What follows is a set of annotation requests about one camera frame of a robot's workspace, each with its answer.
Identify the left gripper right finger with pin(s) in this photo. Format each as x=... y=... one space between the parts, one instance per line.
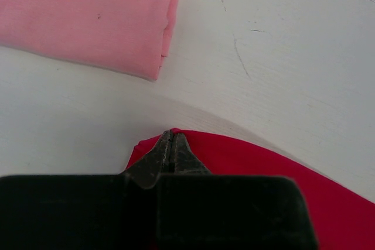
x=197 y=209

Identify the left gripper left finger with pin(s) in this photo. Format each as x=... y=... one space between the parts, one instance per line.
x=97 y=211

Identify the folded pink t shirt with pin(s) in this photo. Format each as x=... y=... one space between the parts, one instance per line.
x=129 y=36

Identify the red t shirt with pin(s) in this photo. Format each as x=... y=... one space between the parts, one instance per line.
x=341 y=219

